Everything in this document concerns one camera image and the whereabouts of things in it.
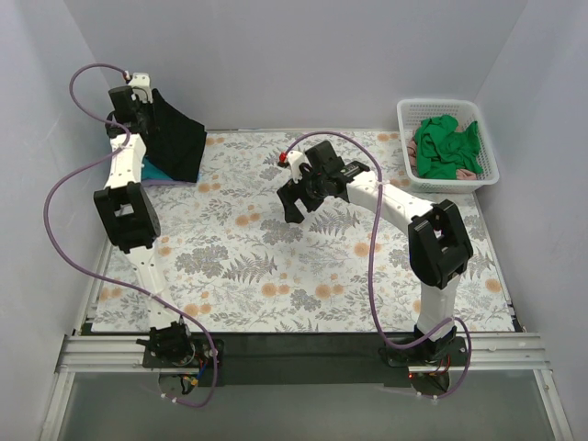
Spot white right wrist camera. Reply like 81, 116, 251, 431
277, 150, 306, 184

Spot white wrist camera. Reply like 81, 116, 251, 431
277, 150, 306, 184
123, 71, 153, 103

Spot floral patterned table mat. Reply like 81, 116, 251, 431
88, 131, 515, 333

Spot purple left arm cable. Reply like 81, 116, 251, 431
44, 62, 220, 410

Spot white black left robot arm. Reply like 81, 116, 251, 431
94, 85, 196, 368

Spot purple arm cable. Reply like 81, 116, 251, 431
44, 62, 220, 410
282, 131, 472, 401

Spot folded lavender garment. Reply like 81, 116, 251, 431
141, 179, 196, 187

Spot white plastic laundry basket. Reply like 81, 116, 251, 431
397, 98, 500, 194

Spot black t shirt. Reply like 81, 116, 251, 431
143, 88, 207, 183

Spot folded teal t shirt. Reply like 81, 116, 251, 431
141, 158, 199, 183

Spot aluminium frame rail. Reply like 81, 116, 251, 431
55, 332, 552, 372

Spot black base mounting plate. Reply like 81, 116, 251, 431
136, 329, 467, 388

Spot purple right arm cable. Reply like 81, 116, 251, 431
282, 131, 472, 401

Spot green t shirt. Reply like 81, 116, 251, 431
413, 115, 483, 180

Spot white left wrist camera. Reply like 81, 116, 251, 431
123, 71, 153, 103

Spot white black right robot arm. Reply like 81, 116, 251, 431
277, 141, 473, 366

